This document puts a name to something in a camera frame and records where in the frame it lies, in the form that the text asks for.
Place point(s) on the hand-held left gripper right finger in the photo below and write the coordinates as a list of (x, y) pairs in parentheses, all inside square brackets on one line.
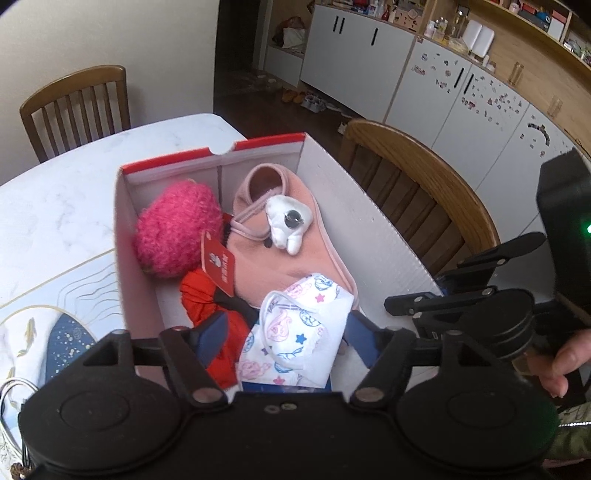
[(364, 341)]

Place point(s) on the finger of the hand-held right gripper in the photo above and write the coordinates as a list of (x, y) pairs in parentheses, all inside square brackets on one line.
[(415, 304), (508, 249)]

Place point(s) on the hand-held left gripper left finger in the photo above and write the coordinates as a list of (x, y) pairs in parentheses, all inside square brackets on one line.
[(210, 339)]

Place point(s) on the red cloth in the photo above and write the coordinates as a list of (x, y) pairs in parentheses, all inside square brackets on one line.
[(198, 300)]

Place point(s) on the white cartoon printed cloth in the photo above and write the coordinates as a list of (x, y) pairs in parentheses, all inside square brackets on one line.
[(295, 332)]

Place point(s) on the blue tissue packet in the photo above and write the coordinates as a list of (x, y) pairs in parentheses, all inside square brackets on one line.
[(277, 386)]

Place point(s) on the pink cloth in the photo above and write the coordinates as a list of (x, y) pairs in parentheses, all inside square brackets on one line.
[(286, 267)]

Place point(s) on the pink plush toy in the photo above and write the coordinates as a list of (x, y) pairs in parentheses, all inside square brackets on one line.
[(171, 230)]

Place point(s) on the red and white cardboard box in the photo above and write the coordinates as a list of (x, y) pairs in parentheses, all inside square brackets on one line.
[(332, 184)]

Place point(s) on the person's right hand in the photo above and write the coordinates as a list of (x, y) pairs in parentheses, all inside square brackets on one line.
[(577, 355)]

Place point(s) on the light wooden curved chair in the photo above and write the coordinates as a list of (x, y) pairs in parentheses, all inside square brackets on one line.
[(438, 180)]

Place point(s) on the white sneakers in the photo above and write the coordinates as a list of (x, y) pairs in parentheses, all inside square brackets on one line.
[(314, 102)]

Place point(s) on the white cabinet unit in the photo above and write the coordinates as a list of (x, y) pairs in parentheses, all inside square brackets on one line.
[(360, 60)]

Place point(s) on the brown slippers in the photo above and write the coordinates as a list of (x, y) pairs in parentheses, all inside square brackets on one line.
[(293, 96)]

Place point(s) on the dark wooden slatted chair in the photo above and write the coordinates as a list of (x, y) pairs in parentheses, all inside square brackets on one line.
[(74, 87)]

